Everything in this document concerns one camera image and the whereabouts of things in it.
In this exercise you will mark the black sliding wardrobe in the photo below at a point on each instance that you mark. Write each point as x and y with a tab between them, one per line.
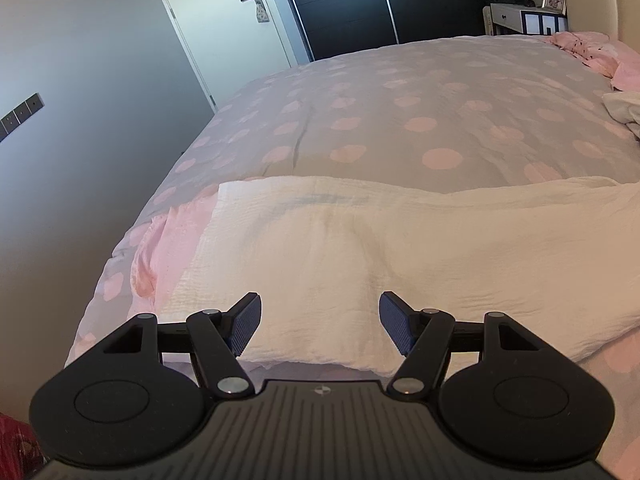
334	27

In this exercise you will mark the white room door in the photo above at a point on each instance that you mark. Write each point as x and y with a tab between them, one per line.
229	43

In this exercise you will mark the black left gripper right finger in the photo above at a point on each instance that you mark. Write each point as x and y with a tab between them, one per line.
496	389

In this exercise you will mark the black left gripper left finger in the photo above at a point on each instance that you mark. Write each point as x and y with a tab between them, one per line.
145	389

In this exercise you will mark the black wall switch panel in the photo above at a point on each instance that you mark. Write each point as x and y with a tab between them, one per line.
10	121

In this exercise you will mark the cream white muslin garment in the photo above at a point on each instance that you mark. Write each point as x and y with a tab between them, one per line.
561	257

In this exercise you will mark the white bedside cabinet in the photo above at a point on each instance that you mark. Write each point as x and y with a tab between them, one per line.
509	19

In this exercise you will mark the grey pink-dotted bedspread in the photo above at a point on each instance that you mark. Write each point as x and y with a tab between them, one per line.
441	116

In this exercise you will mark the pink garment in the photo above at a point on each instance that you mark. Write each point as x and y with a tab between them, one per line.
165	250

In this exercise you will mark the red cloth at edge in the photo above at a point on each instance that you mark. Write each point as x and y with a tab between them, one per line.
20	454

